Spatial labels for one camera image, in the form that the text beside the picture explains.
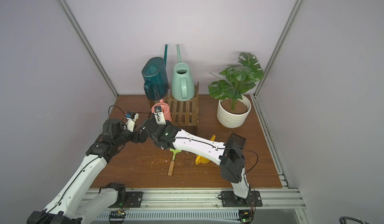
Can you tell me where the pink watering can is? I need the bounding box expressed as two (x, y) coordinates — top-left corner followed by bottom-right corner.
(151, 99), (172, 122)

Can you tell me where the wooden slatted shelf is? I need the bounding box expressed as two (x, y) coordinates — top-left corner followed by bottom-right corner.
(163, 83), (199, 131)

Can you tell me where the dark teal watering can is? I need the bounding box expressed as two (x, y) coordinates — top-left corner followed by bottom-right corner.
(142, 44), (169, 101)

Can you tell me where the light green watering can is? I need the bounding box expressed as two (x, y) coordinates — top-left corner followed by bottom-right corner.
(171, 45), (195, 102)

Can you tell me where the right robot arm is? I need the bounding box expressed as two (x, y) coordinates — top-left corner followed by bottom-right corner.
(140, 119), (250, 199)

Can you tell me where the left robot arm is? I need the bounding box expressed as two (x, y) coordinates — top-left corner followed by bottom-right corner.
(27, 119), (149, 224)

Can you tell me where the yellow watering can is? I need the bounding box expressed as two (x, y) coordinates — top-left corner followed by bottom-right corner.
(195, 134), (217, 166)

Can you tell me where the green toy rake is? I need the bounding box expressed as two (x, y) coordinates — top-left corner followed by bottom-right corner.
(168, 149), (181, 176)

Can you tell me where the white ribbed plant pot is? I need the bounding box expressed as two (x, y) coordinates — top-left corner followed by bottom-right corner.
(217, 95), (252, 129)

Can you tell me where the black plastic scoop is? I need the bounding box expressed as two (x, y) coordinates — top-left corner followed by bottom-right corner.
(228, 133), (247, 150)

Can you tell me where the green monstera plant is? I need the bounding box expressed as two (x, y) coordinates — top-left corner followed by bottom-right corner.
(208, 52), (265, 102)

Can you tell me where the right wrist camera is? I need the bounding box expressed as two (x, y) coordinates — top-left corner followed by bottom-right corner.
(154, 106), (166, 125)

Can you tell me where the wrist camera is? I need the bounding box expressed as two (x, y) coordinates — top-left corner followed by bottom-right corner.
(154, 106), (166, 125)
(126, 112), (139, 132)

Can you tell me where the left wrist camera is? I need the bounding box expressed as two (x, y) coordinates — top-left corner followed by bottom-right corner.
(126, 112), (139, 132)

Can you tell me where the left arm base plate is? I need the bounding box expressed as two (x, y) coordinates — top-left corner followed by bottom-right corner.
(110, 192), (144, 209)

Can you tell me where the aluminium front rail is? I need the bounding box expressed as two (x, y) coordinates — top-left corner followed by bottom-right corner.
(56, 188), (307, 211)

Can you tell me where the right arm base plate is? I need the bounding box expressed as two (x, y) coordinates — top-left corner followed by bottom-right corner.
(218, 190), (263, 208)

